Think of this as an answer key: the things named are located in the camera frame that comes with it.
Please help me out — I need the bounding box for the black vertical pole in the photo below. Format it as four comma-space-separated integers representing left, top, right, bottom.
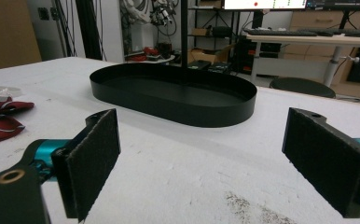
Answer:
180, 0, 189, 70

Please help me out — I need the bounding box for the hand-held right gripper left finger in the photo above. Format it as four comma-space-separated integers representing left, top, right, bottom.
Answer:
50, 107, 121, 223

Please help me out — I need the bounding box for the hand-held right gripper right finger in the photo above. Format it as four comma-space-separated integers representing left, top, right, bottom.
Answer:
282, 106, 360, 219

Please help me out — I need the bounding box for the black metal shelf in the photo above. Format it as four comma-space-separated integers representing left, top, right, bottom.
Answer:
193, 0, 236, 50

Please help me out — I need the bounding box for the black keyboard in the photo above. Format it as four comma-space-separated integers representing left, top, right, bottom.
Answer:
243, 27, 319, 37

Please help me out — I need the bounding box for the white desk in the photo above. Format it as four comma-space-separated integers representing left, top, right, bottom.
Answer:
245, 33, 360, 88

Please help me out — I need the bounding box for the clear plastic packet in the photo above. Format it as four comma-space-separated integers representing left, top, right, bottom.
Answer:
0, 85, 23, 102

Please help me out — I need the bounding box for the cardboard box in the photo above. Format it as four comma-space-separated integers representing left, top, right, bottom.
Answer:
187, 45, 236, 64

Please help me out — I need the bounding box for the bundle of cables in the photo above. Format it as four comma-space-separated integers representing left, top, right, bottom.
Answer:
119, 0, 180, 36

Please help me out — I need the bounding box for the computer monitor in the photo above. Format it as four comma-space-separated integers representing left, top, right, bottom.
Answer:
223, 0, 309, 11

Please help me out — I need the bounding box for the wooden door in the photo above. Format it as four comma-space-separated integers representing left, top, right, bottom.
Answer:
0, 0, 43, 73

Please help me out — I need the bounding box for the black oval tray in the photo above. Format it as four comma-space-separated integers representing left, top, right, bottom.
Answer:
89, 63, 258, 129

